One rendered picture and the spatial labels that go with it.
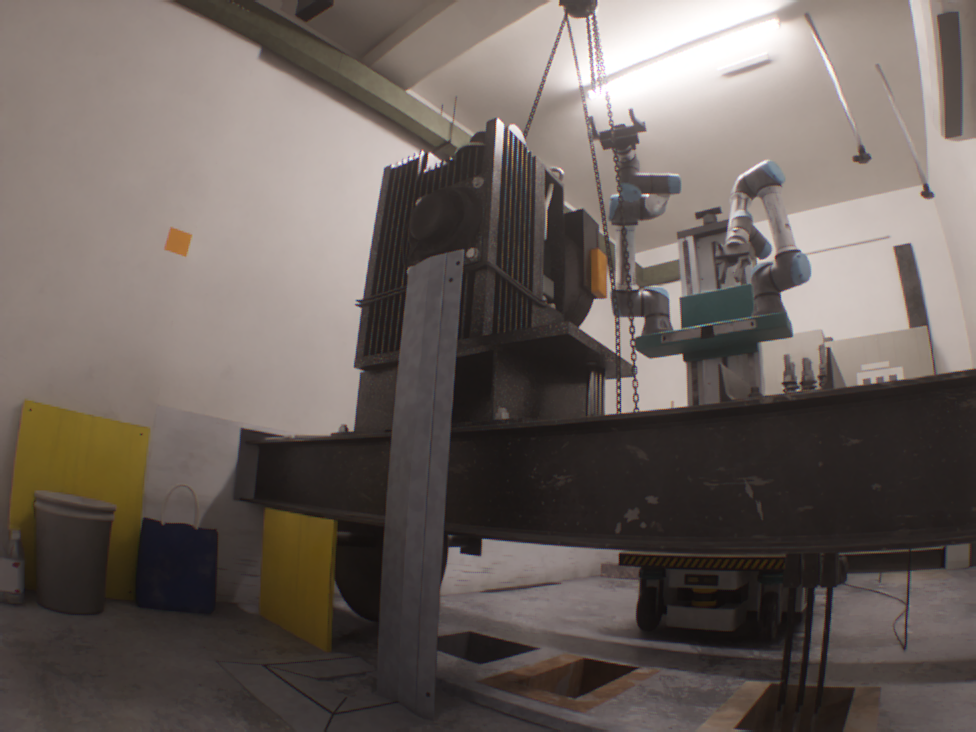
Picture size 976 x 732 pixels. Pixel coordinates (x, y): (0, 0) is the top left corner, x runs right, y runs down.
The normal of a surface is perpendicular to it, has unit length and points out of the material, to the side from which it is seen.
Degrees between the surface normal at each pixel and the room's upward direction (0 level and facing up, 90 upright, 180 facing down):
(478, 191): 90
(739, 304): 90
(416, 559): 90
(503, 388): 90
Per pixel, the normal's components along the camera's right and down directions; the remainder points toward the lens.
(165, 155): 0.74, -0.13
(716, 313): -0.65, -0.23
